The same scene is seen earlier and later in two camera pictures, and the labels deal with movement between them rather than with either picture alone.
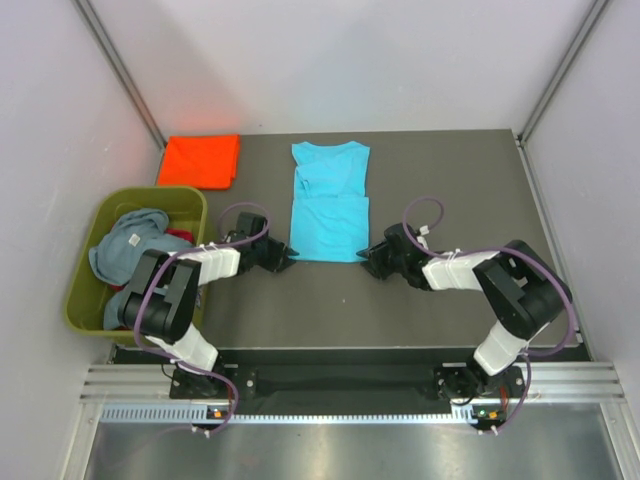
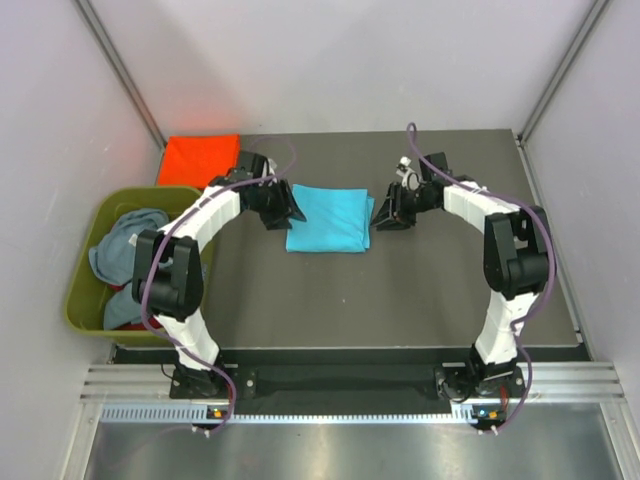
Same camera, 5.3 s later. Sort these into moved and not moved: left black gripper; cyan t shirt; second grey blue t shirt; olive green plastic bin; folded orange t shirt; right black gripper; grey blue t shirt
Moved: right black gripper; cyan t shirt; left black gripper
Not moved: second grey blue t shirt; grey blue t shirt; olive green plastic bin; folded orange t shirt
